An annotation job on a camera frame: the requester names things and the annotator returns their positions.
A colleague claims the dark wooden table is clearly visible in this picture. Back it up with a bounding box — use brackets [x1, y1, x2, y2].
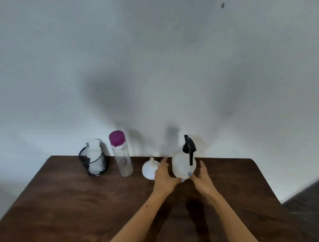
[0, 156, 307, 242]

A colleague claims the purple bottle cap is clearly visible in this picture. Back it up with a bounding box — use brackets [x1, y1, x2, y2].
[108, 130, 126, 147]

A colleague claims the person's left forearm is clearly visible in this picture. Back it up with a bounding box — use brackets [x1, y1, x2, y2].
[109, 190, 168, 242]

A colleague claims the clear water bottle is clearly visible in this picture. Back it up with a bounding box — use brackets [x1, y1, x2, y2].
[110, 141, 134, 178]

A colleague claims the person's left hand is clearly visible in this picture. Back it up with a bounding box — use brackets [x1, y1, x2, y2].
[152, 156, 186, 196]

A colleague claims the black spray trigger with tube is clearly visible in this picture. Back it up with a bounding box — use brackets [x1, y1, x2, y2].
[182, 134, 197, 167]

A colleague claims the black mesh holder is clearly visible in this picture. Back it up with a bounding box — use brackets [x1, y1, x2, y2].
[78, 145, 109, 177]

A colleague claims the person's right forearm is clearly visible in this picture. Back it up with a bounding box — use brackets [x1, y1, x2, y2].
[206, 192, 260, 242]

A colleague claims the person's right hand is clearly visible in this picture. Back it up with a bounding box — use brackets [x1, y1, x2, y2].
[187, 160, 220, 199]

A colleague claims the white plastic funnel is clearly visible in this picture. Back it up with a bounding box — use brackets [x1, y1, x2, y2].
[141, 157, 161, 181]

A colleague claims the white spray bottle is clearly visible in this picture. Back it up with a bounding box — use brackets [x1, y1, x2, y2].
[171, 150, 197, 180]

